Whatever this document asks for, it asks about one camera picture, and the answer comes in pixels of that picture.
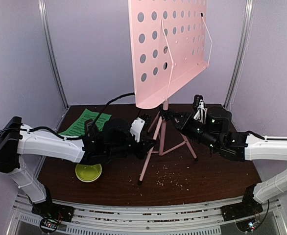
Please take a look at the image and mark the right aluminium frame post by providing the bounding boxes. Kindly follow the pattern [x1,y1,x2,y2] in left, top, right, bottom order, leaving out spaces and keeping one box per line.
[224,0,255,111]

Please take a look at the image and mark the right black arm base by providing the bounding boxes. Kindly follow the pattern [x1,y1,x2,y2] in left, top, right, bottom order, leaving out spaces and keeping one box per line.
[220,184,263,221]

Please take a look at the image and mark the brown wooden metronome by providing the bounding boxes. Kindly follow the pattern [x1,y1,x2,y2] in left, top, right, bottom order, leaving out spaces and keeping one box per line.
[84,119,99,137]

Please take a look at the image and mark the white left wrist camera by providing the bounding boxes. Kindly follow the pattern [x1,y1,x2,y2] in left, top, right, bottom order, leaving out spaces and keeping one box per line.
[129,114,151,142]

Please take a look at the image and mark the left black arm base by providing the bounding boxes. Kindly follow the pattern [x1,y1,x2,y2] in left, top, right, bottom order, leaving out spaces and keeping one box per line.
[31,187,74,222]

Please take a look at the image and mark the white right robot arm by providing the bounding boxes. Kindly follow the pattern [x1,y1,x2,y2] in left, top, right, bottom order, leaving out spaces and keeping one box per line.
[169,106,287,216]

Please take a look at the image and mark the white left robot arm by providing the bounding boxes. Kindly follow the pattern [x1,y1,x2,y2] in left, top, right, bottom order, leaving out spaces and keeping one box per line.
[0,117,156,217]

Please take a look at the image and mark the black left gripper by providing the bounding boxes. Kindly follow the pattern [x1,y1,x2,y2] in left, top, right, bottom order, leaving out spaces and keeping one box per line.
[107,134,157,161]

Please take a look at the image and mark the aluminium frame post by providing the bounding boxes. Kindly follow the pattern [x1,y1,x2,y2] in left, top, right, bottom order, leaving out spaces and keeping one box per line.
[37,0,70,110]
[224,0,255,111]

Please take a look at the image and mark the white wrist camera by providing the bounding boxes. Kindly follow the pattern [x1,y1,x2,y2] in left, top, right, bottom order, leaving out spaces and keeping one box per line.
[192,94,207,124]
[129,114,151,142]

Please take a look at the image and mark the green plastic bowl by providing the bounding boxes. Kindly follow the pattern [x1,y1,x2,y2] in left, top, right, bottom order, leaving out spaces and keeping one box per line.
[75,164,102,183]

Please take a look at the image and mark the left aluminium frame post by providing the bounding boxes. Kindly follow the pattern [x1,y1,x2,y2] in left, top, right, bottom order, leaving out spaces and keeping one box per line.
[37,0,70,110]

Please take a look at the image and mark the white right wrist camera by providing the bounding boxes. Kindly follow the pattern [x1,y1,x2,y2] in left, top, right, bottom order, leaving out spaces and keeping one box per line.
[192,94,207,124]

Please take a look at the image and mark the black braided left cable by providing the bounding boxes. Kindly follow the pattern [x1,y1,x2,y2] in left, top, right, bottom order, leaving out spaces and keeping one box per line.
[0,92,137,169]

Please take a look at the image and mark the pink music stand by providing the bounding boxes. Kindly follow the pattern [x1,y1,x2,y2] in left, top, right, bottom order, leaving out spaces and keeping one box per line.
[127,0,213,186]

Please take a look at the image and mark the green sheet music page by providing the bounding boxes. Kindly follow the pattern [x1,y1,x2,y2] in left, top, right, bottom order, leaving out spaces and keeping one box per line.
[59,108,113,137]

